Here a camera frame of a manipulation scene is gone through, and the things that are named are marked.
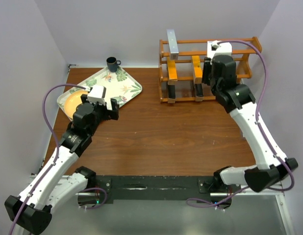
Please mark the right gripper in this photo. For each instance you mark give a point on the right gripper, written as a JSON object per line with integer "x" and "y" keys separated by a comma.
{"x": 208, "y": 63}

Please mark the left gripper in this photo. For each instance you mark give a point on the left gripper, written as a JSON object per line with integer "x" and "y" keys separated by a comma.
{"x": 109, "y": 114}

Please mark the black toothpaste box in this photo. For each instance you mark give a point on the black toothpaste box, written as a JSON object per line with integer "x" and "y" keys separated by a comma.
{"x": 171, "y": 89}
{"x": 198, "y": 92}

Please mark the orange toothpaste box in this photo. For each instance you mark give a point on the orange toothpaste box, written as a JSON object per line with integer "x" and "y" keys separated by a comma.
{"x": 197, "y": 69}

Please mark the white R.O toothpaste box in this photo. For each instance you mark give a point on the white R.O toothpaste box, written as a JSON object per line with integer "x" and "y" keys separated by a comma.
{"x": 172, "y": 72}

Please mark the silver toothpaste box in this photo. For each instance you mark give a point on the silver toothpaste box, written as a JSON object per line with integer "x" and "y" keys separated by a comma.
{"x": 172, "y": 42}

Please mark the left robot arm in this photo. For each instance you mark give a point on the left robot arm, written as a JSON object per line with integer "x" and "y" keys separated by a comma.
{"x": 32, "y": 210}

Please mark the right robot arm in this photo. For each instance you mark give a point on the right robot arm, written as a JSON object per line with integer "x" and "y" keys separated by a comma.
{"x": 271, "y": 163}

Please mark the wooden shelf rack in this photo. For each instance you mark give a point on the wooden shelf rack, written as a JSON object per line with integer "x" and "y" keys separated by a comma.
{"x": 241, "y": 51}

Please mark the yellow plate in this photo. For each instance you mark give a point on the yellow plate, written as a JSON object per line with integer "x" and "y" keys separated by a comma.
{"x": 72, "y": 102}

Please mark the leaf-patterned tray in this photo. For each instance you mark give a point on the leaf-patterned tray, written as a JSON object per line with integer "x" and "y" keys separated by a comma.
{"x": 120, "y": 85}

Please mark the dark blue mug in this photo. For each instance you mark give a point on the dark blue mug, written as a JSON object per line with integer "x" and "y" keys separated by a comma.
{"x": 113, "y": 64}

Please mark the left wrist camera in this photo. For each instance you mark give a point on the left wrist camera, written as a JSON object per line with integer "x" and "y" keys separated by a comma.
{"x": 97, "y": 94}

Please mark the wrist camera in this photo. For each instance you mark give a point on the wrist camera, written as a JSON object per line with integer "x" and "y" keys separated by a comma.
{"x": 97, "y": 94}
{"x": 214, "y": 49}

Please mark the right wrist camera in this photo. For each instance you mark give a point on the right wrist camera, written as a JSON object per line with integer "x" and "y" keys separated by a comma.
{"x": 214, "y": 49}

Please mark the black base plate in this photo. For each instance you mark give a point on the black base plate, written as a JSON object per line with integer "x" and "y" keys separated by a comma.
{"x": 177, "y": 188}

